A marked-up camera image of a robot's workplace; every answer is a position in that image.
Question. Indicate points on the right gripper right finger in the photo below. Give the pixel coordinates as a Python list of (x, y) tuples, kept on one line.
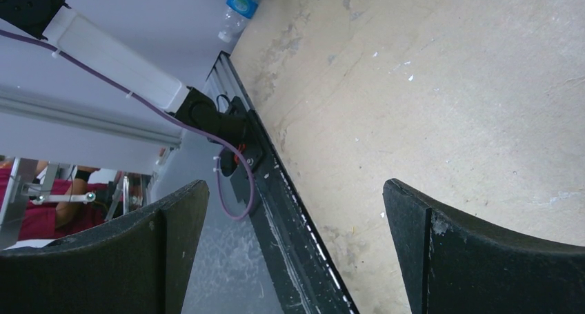
[(454, 262)]

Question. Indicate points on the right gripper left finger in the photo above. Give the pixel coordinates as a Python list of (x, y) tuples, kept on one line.
[(137, 263)]

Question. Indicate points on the blue label clear bottle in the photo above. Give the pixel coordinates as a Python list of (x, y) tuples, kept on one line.
[(236, 17)]

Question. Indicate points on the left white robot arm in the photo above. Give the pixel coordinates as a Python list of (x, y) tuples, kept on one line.
[(54, 25)]

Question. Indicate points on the person in red shirt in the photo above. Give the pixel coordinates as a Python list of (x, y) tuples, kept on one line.
[(55, 220)]

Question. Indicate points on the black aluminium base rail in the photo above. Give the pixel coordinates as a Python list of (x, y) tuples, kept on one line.
[(302, 273)]

